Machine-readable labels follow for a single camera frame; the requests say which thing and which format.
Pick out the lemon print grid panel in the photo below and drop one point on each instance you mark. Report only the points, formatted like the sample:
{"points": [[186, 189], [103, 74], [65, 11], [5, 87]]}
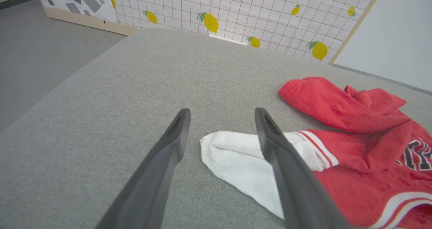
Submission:
{"points": [[236, 6]]}

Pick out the red and white garment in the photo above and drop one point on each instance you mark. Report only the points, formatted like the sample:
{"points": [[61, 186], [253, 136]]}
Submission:
{"points": [[354, 195]]}

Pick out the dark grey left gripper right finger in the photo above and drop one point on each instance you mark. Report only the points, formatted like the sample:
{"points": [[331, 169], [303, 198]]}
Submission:
{"points": [[293, 181]]}

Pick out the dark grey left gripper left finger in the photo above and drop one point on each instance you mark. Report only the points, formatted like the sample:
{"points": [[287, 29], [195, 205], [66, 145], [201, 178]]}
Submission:
{"points": [[158, 175]]}

